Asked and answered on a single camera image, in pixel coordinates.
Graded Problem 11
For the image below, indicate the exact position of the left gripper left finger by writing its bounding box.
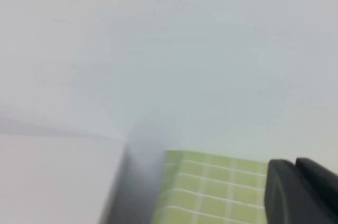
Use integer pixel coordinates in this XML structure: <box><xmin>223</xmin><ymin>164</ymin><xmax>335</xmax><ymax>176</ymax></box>
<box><xmin>265</xmin><ymin>158</ymin><xmax>338</xmax><ymax>224</ymax></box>

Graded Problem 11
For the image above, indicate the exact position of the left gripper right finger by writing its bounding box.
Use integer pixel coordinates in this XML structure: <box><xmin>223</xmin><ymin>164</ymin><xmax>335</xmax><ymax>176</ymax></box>
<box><xmin>295</xmin><ymin>157</ymin><xmax>338</xmax><ymax>198</ymax></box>

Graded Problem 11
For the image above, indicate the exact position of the green checkered tablecloth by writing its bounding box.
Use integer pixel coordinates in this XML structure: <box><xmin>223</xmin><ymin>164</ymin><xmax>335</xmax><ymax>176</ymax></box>
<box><xmin>150</xmin><ymin>150</ymin><xmax>270</xmax><ymax>224</ymax></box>

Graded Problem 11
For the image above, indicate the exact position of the white cabinet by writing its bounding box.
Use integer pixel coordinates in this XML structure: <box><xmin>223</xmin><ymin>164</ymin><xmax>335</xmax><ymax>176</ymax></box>
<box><xmin>0</xmin><ymin>132</ymin><xmax>129</xmax><ymax>224</ymax></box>

